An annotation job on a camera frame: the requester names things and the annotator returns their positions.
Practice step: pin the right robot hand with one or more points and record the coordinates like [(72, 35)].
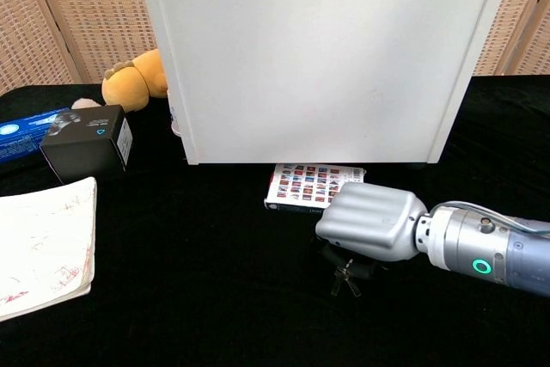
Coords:
[(369, 221)]

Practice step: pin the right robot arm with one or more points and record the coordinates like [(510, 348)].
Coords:
[(481, 242)]

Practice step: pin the picture-printed card box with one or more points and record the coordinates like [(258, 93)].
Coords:
[(301, 188)]

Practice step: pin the white cabinet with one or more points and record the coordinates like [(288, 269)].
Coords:
[(318, 62)]

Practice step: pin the black tablecloth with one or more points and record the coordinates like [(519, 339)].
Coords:
[(215, 298)]

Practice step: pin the woven rattan folding screen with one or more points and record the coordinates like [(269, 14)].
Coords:
[(77, 10), (515, 19)]

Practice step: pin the orange plush toy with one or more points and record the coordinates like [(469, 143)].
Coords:
[(129, 87)]

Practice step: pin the black product box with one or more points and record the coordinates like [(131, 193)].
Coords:
[(81, 148)]

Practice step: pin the small pinkish-brown plush toy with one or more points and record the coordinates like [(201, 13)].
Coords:
[(83, 103)]

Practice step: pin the spiral notebook with red drawings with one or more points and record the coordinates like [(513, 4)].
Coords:
[(43, 246)]

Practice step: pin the blue light bulb box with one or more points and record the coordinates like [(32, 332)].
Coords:
[(21, 137)]

